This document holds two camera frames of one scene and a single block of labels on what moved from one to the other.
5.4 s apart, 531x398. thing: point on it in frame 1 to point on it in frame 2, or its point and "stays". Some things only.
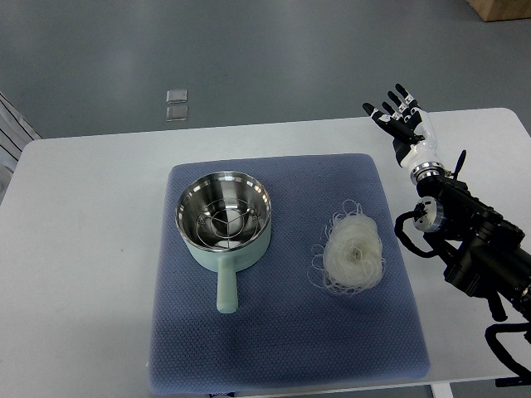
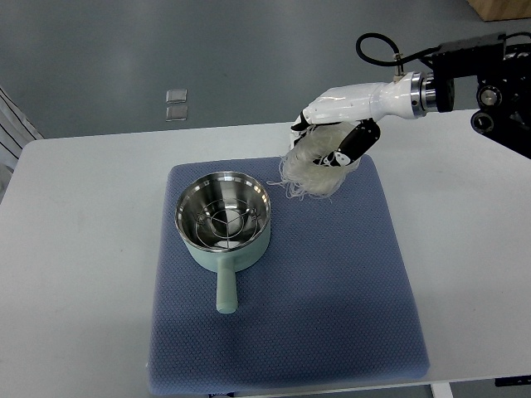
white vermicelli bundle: [352, 259] to [302, 177]
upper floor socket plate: [177, 96] stays
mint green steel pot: [224, 220] stays
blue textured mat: [288, 332] stays
